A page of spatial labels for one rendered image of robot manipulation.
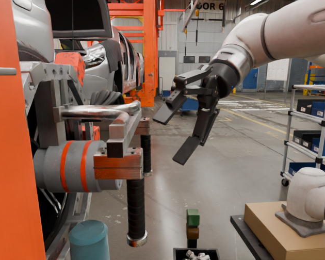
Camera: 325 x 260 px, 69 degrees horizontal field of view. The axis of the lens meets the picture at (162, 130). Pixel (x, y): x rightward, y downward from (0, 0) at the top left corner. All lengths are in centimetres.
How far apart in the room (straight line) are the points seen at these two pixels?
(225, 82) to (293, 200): 85
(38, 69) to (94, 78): 268
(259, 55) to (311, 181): 76
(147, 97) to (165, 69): 804
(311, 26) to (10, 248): 53
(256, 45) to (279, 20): 6
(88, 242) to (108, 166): 20
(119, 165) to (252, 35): 40
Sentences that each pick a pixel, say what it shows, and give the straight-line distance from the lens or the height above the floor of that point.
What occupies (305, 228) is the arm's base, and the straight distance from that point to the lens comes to 131.
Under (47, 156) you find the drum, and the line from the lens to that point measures 65.
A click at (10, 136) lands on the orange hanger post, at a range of 21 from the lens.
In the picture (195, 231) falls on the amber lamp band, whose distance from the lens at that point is 84.
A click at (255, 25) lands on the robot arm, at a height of 120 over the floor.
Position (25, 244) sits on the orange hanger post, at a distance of 25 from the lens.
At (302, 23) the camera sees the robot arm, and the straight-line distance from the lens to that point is 54.
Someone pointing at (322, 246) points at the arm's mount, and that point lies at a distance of 127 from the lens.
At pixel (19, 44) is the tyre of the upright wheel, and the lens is 70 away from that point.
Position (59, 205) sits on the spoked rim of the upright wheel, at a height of 65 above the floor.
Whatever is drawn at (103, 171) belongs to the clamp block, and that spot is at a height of 92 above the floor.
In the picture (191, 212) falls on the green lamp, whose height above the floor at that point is 66.
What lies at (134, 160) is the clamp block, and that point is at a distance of 44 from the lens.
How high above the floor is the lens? 110
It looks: 13 degrees down
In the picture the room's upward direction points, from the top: straight up
